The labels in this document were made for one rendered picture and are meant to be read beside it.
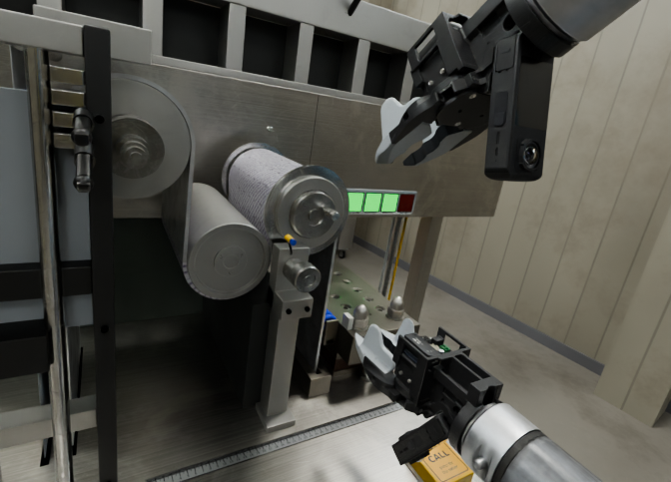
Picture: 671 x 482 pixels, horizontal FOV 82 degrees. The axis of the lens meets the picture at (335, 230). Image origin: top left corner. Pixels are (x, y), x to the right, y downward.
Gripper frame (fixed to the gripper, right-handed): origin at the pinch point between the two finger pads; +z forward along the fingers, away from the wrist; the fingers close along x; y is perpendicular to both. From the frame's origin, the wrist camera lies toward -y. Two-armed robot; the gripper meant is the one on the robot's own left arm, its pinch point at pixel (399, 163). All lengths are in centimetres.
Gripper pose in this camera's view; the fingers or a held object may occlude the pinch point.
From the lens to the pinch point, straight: 46.5
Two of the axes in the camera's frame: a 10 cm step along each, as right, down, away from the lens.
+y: -2.0, -9.3, 3.0
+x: -8.6, 0.2, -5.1
